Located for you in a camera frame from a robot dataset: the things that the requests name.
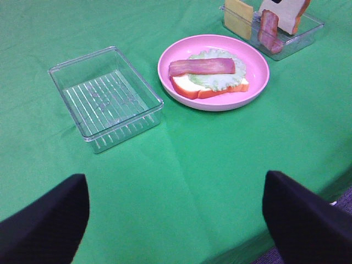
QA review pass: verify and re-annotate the bacon strip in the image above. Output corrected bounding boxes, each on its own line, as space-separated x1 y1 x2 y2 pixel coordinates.
168 58 236 76
257 9 283 54

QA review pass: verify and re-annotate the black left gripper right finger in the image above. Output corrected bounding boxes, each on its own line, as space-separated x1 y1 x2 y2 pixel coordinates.
262 170 351 263

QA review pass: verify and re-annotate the clear plastic container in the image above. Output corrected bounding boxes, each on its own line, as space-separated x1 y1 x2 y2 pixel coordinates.
48 46 164 153
220 2 325 61

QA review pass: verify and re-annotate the right clear plastic container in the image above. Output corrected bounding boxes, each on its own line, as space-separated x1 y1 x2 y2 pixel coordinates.
220 2 325 61

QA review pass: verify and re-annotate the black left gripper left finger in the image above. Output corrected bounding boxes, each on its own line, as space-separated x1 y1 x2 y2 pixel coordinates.
1 174 90 263

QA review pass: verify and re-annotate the toast bread slice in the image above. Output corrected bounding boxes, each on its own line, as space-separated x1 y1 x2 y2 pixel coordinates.
170 75 250 100
258 0 311 35

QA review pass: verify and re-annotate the left clear plastic container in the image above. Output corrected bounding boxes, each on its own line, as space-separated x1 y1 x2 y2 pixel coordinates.
48 46 164 153

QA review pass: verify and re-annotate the green lettuce leaf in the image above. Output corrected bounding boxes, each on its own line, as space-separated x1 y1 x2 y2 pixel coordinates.
188 48 249 91

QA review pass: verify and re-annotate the pink round plate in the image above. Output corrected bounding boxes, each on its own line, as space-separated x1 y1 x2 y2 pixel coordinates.
158 34 270 112

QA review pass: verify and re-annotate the yellow cheese slice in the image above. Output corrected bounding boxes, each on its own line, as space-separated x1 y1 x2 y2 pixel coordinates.
224 0 254 40

